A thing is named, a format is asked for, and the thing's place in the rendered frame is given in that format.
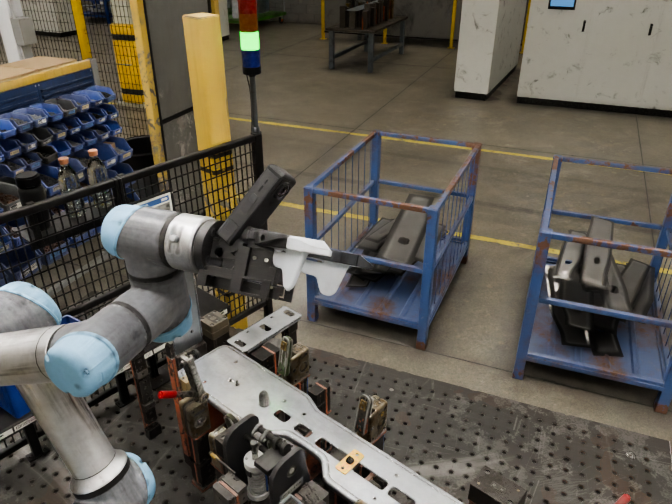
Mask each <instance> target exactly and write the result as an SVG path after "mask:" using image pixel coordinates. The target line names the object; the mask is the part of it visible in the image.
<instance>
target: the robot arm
mask: <svg viewBox="0 0 672 504"><path fill-rule="evenodd" d="M295 184H296V181H295V179H294V177H293V176H291V175H290V174H289V173H288V172H287V171H286V170H284V169H282V168H281V167H279V166H277V165H275V164H269V165H268V166H267V168H266V169H265V170H264V172H263V173H262V174H261V175H260V177H259V178H258V179H257V181H256V182H255V183H254V184H253V186H252V187H251V188H250V190H249V191H248V192H247V193H246V195H245V196H244V197H243V199H242V200H241V201H240V202H239V204H238V205H237V206H236V208H235V209H234V210H233V211H232V213H231V214H230V215H229V217H228V218H227V219H226V221H222V220H216V219H214V218H212V217H207V216H200V215H194V214H188V213H182V212H176V211H170V210H164V209H158V208H152V207H150V206H148V205H142V206H136V205H127V204H124V205H119V206H116V207H114V208H113V209H112V210H111V211H110V212H109V213H108V214H107V215H106V217H105V219H104V221H103V223H102V227H101V241H102V244H103V247H104V248H105V249H106V250H107V252H108V253H109V254H111V255H113V256H116V257H117V258H119V259H124V260H125V263H126V268H127V272H128V276H129V280H130V285H131V288H130V289H129V290H127V291H126V292H125V293H123V294H122V295H121V296H119V297H118V298H117V299H115V300H114V301H113V302H111V303H109V304H108V305H107V306H105V307H104V308H103V309H101V310H100V311H99V312H97V313H96V314H95V315H93V316H92V317H91V318H89V319H87V320H85V321H81V322H74V323H69V324H62V325H60V324H61V321H62V319H61V317H62V316H61V312H60V310H59V308H58V306H57V305H56V303H55V302H54V301H53V299H52V298H51V297H50V296H49V295H48V294H46V293H45V292H44V291H43V290H41V289H40V288H37V287H36V286H34V285H32V284H30V283H26V282H21V281H16V282H11V283H8V284H6V285H5V286H3V287H1V288H0V386H12V385H15V386H16V388H17V389H18V391H19V392H20V394H21V396H22V397H23V399H24V400H25V402H26V404H27V405H28V407H29V408H30V410H31V411H32V413H33V415H34V416H35V418H36V419H37V421H38V422H39V424H40V426H41V427H42V429H43V430H44V432H45V434H46V435H47V437H48V438H49V440H50V441H51V443H52V445H53V446H54V448H55V449H56V451H57V453H58V454H59V456H60V457H61V459H62V460H63V462H64V464H65V465H66V467H67V468H68V470H69V472H70V473H71V475H72V476H73V477H72V479H71V482H70V490H71V492H72V493H73V495H74V496H75V498H76V500H75V501H74V502H73V503H72V504H149V502H150V501H151V500H152V498H153V497H154V494H155V490H156V483H155V479H154V476H153V473H152V471H151V470H150V468H149V467H148V465H147V464H146V463H145V462H144V463H143V462H142V461H141V458H140V457H138V456H137V455H135V454H132V453H128V452H125V451H123V450H120V449H114V448H113V447H112V445H111V443H110V442H109V440H108V438H107V436H106V435H105V433H104V431H103V430H102V428H101V426H100V424H99V423H98V421H97V419H96V418H95V416H94V414H93V413H92V411H91V409H90V407H89V406H88V404H87V402H86V401H85V399H84V397H86V396H89V395H91V394H93V393H94V392H95V391H96V390H97V389H99V388H100V387H101V386H103V385H105V384H107V383H108V382H110V381H111V380H112V379H113V378H114V377H115V375H116V374H117V372H118V371H120V370H121V369H122V368H123V367H124V366H125V365H126V364H127V363H129V362H130V361H131V360H132V359H133V358H134V357H135V356H136V355H137V354H139V353H140V352H141V351H142V350H143V349H144V348H145V347H147V346H148V345H149V344H150V343H151V342H152V341H153V342H159V343H163V342H170V341H173V340H175V338H176V337H182V336H183V335H185V334H186V333H187V332H188V331H189V329H190V328H191V326H192V320H193V319H192V311H191V308H192V301H191V297H190V295H189V292H188V286H187V281H186V275H185V271H188V272H193V273H198V276H197V281H196V284H197V285H202V286H208V287H215V288H219V289H224V290H228V291H229V292H231V293H236V294H240V295H245V296H250V297H254V298H259V299H263V300H268V298H271V299H274V300H281V301H286V302H290V303H292V298H293V293H294V288H295V284H296V282H297V280H298V277H299V275H300V273H301V271H302V272H303V273H305V274H309V275H313V276H315V277H316V279H317V282H318V286H319V290H320V292H321V293H322V294H323V295H326V296H331V295H333V294H335V293H336V291H337V289H338V287H339V285H340V283H341V281H342V279H343V277H344V275H345V273H346V271H347V269H348V267H349V266H353V267H359V268H364V269H370V270H372V267H373V266H372V265H371V264H370V263H369V262H368V261H367V260H366V259H364V258H363V257H362V256H361V255H357V254H352V253H347V252H343V251H337V250H332V249H330V248H329V246H328V245H327V244H326V242H324V241H320V240H314V239H309V238H303V237H297V236H290V235H286V234H282V233H278V232H274V231H269V230H263V229H260V228H261V227H262V226H263V224H264V223H265V222H266V221H267V219H268V218H269V217H270V216H271V214H272V213H273V212H274V211H275V209H276V208H277V207H278V205H279V204H280V203H281V202H282V200H283V199H284V198H285V197H286V196H287V194H288V193H289V192H290V190H291V189H292V188H293V186H294V185H295ZM306 258H311V259H316V260H321V261H322V263H321V262H316V261H311V260H307V259H306ZM277 284H279V285H277ZM280 285H283V286H280ZM284 288H285V293H284ZM283 293H284V298H281V297H279V296H283Z"/></svg>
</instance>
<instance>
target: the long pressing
mask: <svg viewBox="0 0 672 504"><path fill-rule="evenodd" d="M235 361H237V363H235ZM194 362H195V365H196V367H197V370H198V373H199V376H200V379H201V382H202V384H203V387H204V390H205V392H207V393H209V398H208V399H207V402H208V403H209V404H210V405H211V406H213V407H214V408H215V409H217V410H218V411H219V412H221V413H222V414H223V415H227V414H228V413H229V412H232V413H233V414H234V415H235V416H237V417H238V419H239V420H241V419H242V418H243V417H245V416H246V415H248V414H251V413H252V414H255V415H256V416H257V417H258V418H259V423H261V424H263V427H264V428H266V429H270V430H271V431H272V433H273V434H274V435H275V436H280V437H281V438H286V439H289V440H291V441H292V442H294V443H295V444H296V445H298V446H299V447H301V448H302V449H304V450H305V451H306V452H308V453H309V454H310V455H312V456H313V457H315V458H316V459H317V460H318V461H319V462H320V463H321V466H322V480H323V483H324V484H325V486H326V487H328V488H329V489H330V490H332V491H333V492H334V493H336V494H337V495H338V496H340V497H341V498H342V499H344V500H345V501H346V502H348V503H349V504H354V503H355V502H356V501H357V500H358V499H362V500H364V501H365V502H366V503H368V504H400V503H399V502H397V501H396V500H394V499H393V498H392V497H390V496H389V495H388V492H389V491H390V490H391V489H392V488H395V489H397V490H398V491H400V492H401V493H403V494H404V495H406V496H407V497H409V498H410V499H412V500H413V501H414V502H415V504H464V503H462V502H461V501H459V500H457V499H456V498H454V497H453V496H451V495H450V494H448V493H447V492H445V491H444V490H442V489H440V488H439V487H437V486H436V485H434V484H433V483H431V482H430V481H428V480H427V479H425V478H423V477H422V476H420V475H419V474H417V473H416V472H414V471H413V470H411V469H409V468H408V467H406V466H405V465H403V464H402V463H400V462H399V461H397V460H396V459H394V458H392V457H391V456H389V455H388V454H386V453H385V452H383V451H382V450H380V449H379V448H377V447H375V446H374V445H372V444H371V443H369V442H368V441H366V440H365V439H363V438H362V437H360V436H358V435H357V434H355V433H354V432H352V431H351V430H349V429H348V428H346V427H344V426H343V425H341V424H340V423H338V422H337V421H335V420H334V419H332V418H331V417H329V416H327V415H326V414H324V413H323V412H321V411H320V410H319V409H318V408H317V406H316V404H315V403H314V401H313V400H312V398H311V397H310V396H309V395H308V394H306V393H304V392H303V391H301V390H300V389H298V388H297V387H295V386H293V385H292V384H290V383H289V382H287V381H286V380H284V379H282V378H281V377H279V376H278V375H276V374H275V373H273V372H271V371H270V370H268V369H267V368H265V367H264V366H262V365H260V364H259V363H257V362H256V361H254V360H253V359H251V358H249V357H248V356H246V355H245V354H243V353H242V352H240V351H238V350H237V349H235V348H234V347H232V346H229V345H222V346H219V347H217V348H215V349H214V350H212V351H210V352H209V353H207V354H205V355H204V356H202V357H200V358H199V359H197V360H195V361H194ZM230 379H232V380H233V381H232V382H230V381H229V380H230ZM236 380H238V384H239V386H236ZM204 381H206V383H203V382H204ZM262 390H266V391H267V392H268V394H269V401H270V404H269V406H267V407H261V406H260V405H259V393H260V392H261V391H262ZM283 400H285V402H283ZM278 411H282V412H284V413H285V414H287V415H288V416H290V419H289V420H288V421H286V422H282V421H281V420H279V419H278V418H277V417H275V416H274V414H275V413H276V412H278ZM303 413H305V414H306V415H302V414H303ZM299 424H301V425H303V426H304V427H306V428H307V429H309V430H310V431H312V434H311V435H310V436H309V437H304V436H302V435H301V434H300V433H298V432H297V431H295V430H294V428H295V427H296V426H297V425H299ZM320 439H324V440H325V441H326V442H328V443H329V444H331V445H332V446H334V447H335V448H337V449H338V450H340V451H341V452H343V453H344V454H346V455H348V454H349V453H350V452H351V451H353V450H354V449H356V450H357V451H359V452H360V453H362V454H363V455H364V458H363V459H362V460H361V461H360V462H359V463H358V464H360V465H362V466H363V467H365V468H366V469H368V470H369V471H371V472H372V473H373V474H375V475H376V476H378V477H379V478H381V479H382V480H384V481H385V482H387V484H388V485H387V486H386V487H385V488H384V489H383V490H381V489H379V488H377V487H376V486H374V485H373V484H371V483H370V482H369V481H367V480H366V479H364V478H363V477H361V476H360V475H359V474H357V473H356V472H354V471H353V468H354V467H355V466H354V467H353V468H352V469H351V470H350V471H349V472H348V473H347V474H343V473H341V472H340V471H338V470H337V469H336V468H335V466H336V465H337V464H338V463H339V462H340V461H338V460H337V459H336V458H334V457H333V456H331V455H330V454H328V453H327V452H325V451H324V450H323V449H321V448H320V447H318V446H317V445H316V442H317V441H318V440H320ZM395 475H398V476H397V477H395ZM374 497H375V498H376V499H375V500H374V499H373V498H374Z"/></svg>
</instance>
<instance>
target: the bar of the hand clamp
mask: <svg viewBox="0 0 672 504"><path fill-rule="evenodd" d="M200 355H201V354H200V352H199V351H198V350H197V349H194V350H192V355H191V354H190V355H189V357H188V355H187V353H186V352H185V353H184V354H182V355H181V356H180V360H181V362H180V364H179V367H180V368H181V367H182V366H183V368H184V370H185V373H186V376H187V378H188V381H189V384H190V386H191V389H192V390H195V391H197V394H198V397H200V395H201V394H202V393H203V392H205V390H204V387H203V384H202V382H201V379H200V376H199V373H198V370H197V367H196V365H195V362H194V357H195V358H200Z"/></svg>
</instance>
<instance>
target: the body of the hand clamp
mask: <svg viewBox="0 0 672 504"><path fill-rule="evenodd" d="M179 408H180V414H181V419H182V425H183V432H184V433H185V434H187V436H188V442H189V448H190V454H191V458H190V464H191V470H192V476H193V478H194V479H192V480H191V482H192V484H193V485H194V486H196V487H197V488H198V489H199V490H200V491H201V492H202V493H204V492H205V491H206V490H208V489H209V488H210V487H211V486H213V484H214V483H216V482H217V479H216V474H215V468H214V466H212V465H211V462H212V458H211V456H210V455H209V452H210V445H209V438H208V435H209V431H210V430H212V428H211V423H210V416H209V409H208V402H207V400H205V401H204V402H202V403H201V402H200V400H199V397H196V398H195V397H185V398H183V399H182V400H180V402H179Z"/></svg>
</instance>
